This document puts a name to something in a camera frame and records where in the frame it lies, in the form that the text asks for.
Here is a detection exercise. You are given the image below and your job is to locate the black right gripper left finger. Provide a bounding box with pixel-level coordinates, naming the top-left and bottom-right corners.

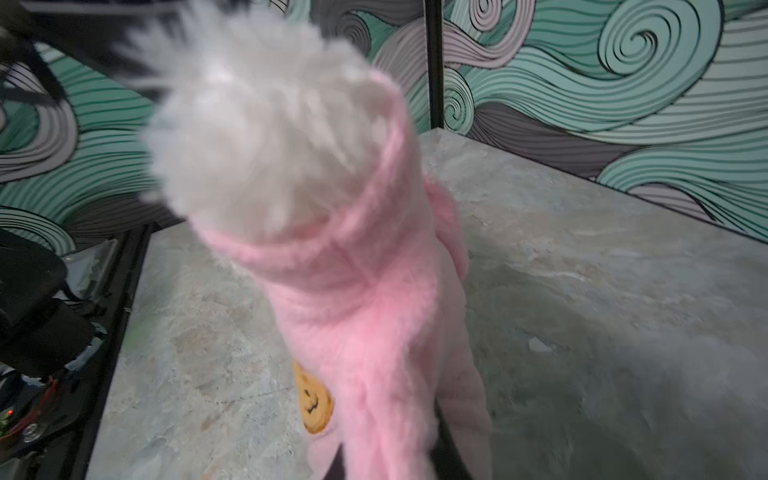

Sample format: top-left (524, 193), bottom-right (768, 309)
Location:
top-left (323, 445), bottom-right (346, 480)

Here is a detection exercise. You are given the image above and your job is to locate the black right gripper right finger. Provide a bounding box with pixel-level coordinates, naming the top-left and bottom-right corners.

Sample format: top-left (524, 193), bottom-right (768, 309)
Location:
top-left (430, 402), bottom-right (472, 480)

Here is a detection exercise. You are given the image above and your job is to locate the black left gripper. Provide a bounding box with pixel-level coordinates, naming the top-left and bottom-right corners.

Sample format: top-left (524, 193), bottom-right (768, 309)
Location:
top-left (1, 1), bottom-right (183, 83)

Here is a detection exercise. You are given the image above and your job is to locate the pink knitted bear sweater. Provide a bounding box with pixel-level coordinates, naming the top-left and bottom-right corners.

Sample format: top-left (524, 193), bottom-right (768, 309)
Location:
top-left (196, 72), bottom-right (492, 479)

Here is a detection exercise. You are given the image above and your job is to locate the white plush teddy bear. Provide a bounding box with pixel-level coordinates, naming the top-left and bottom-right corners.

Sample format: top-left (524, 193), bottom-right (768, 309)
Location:
top-left (120, 1), bottom-right (401, 241)

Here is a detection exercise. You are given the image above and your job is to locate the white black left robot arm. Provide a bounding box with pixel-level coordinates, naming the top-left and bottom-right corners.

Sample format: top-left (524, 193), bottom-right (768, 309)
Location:
top-left (1, 1), bottom-right (180, 376)

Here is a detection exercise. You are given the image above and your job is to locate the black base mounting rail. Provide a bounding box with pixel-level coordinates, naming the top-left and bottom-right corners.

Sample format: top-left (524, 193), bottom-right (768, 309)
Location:
top-left (1, 224), bottom-right (155, 479)

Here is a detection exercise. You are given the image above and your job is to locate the black enclosure corner post left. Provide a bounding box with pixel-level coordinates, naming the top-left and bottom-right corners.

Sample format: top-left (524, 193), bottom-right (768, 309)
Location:
top-left (424, 0), bottom-right (445, 129)

